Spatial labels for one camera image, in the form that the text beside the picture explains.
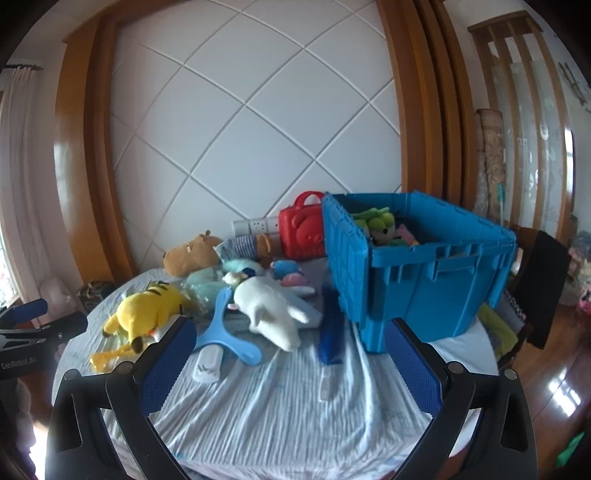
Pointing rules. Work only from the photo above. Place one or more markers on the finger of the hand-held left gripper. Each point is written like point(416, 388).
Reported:
point(27, 310)
point(64, 328)

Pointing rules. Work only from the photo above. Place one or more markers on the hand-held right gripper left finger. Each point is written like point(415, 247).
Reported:
point(166, 364)

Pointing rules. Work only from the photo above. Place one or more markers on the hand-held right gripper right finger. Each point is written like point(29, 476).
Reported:
point(413, 369)

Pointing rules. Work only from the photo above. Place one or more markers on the light blue plastic toy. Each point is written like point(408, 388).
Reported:
point(221, 341)

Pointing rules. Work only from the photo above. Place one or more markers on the blue plastic crate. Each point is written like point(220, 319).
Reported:
point(415, 286)

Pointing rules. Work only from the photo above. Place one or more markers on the teal plush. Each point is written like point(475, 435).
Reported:
point(203, 286)

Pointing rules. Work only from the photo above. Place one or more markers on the white plush animal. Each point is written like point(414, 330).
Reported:
point(268, 309)

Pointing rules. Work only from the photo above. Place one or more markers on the dark patterned bag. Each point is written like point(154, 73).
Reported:
point(94, 293)

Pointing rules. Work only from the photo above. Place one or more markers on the yellow plush with black stripes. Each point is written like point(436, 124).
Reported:
point(143, 309)

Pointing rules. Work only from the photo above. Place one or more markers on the dark blue flat bar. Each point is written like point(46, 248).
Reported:
point(330, 341)

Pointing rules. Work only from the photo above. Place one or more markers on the yellow-green cloth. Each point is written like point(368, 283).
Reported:
point(501, 332)

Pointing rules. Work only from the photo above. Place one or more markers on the brown plush in striped shirt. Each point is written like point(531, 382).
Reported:
point(189, 258)

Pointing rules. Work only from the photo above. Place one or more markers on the checkered cloth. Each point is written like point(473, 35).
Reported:
point(515, 307)

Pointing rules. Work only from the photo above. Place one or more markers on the white curtain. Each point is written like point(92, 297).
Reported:
point(18, 184)

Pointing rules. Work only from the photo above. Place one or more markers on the white and blue tissue packet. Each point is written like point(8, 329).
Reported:
point(226, 250)

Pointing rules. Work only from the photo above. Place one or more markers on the blue and pink plush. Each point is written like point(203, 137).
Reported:
point(284, 267)

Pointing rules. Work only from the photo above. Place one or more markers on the green plush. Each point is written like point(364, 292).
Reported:
point(371, 221)

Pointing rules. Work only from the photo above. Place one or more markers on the red toy suitcase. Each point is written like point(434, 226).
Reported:
point(302, 235)

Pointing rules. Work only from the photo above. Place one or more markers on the rolled patterned carpet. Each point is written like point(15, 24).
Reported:
point(490, 152)

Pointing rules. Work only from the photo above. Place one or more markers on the wooden frosted glass screen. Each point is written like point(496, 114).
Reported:
point(526, 138)

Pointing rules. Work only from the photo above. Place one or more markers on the white wall switch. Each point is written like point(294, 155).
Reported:
point(241, 227)

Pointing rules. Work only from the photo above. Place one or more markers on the wooden wall frame pillar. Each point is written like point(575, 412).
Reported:
point(87, 161)
point(425, 92)

